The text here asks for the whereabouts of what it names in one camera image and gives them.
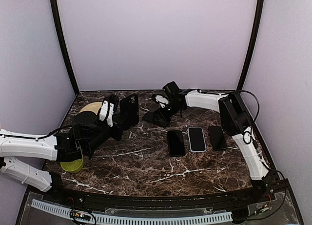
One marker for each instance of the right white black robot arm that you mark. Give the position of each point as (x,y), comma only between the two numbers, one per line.
(235,120)

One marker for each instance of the tan wooden round plate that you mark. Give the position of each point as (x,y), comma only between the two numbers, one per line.
(93,107)

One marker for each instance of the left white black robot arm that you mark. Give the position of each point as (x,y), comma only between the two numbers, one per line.
(86,133)

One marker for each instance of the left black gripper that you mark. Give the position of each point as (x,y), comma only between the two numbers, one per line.
(118,125)

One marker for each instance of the left black corner post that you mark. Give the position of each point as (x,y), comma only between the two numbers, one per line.
(63,46)

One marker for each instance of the lime green bowl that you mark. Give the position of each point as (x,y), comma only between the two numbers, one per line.
(74,166)

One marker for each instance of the black corner post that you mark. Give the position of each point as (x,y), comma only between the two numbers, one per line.
(251,45)
(63,46)

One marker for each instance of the pink phone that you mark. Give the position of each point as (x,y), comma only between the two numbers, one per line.
(175,143)

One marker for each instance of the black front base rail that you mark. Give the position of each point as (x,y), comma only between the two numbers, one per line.
(224,200)

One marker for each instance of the lavender phone case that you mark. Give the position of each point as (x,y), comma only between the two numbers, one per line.
(197,150)

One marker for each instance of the white slotted cable duct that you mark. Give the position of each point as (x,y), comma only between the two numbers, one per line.
(80,217)

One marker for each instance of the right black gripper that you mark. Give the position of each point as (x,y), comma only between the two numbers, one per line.
(165,116)

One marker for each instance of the right black corner post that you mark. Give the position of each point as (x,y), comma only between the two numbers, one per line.
(251,45)

